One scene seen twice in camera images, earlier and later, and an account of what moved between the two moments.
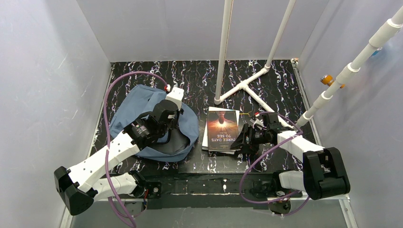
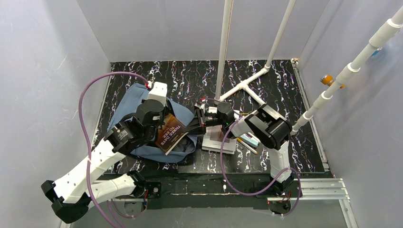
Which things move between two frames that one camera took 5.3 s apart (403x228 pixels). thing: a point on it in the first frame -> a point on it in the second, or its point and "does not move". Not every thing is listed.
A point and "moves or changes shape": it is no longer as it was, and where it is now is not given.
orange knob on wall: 327,79 does not move
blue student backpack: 139,102 does not move
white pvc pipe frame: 394,21 does not move
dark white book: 223,128 moves or changes shape
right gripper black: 249,138 -> 203,115
